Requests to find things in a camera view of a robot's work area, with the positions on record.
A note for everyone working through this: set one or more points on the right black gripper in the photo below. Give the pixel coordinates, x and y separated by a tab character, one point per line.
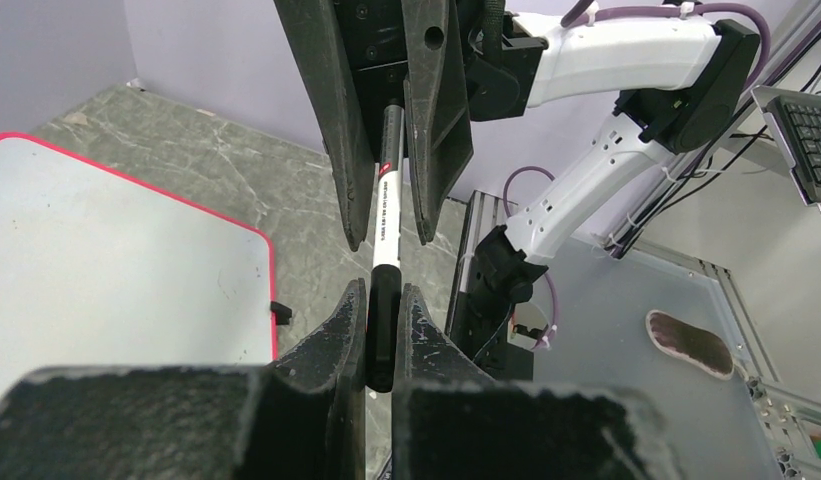
443	42

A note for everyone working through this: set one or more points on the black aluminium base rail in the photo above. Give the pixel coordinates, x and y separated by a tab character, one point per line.
475	319

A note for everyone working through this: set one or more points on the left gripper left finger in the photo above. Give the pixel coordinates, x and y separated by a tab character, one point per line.
301	416

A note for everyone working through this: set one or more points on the brown oval pad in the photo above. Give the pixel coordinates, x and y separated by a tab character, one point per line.
696	346

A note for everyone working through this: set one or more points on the black white marker pen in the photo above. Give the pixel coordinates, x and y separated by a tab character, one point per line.
386	275

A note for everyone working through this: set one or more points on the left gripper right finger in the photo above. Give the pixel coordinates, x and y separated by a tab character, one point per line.
451	420

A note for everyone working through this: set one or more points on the red framed whiteboard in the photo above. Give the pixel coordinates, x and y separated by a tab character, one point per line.
98	268

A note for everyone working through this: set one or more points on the black whiteboard clip right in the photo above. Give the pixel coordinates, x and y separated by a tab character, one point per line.
281	313

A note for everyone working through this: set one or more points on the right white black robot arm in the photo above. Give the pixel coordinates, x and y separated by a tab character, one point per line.
679	69

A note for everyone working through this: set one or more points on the black computer keyboard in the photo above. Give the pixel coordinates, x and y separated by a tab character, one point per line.
794	121

